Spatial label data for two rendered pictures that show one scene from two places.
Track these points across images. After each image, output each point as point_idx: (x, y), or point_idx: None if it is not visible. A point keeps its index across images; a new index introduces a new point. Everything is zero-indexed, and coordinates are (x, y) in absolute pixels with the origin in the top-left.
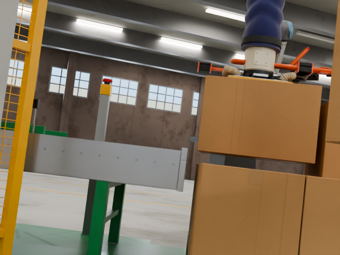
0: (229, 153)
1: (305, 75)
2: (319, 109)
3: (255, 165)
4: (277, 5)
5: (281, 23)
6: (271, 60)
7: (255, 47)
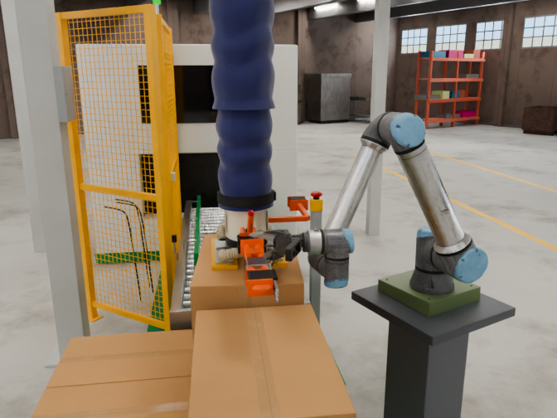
0: None
1: None
2: (191, 318)
3: (428, 352)
4: (225, 147)
5: (236, 171)
6: (232, 225)
7: None
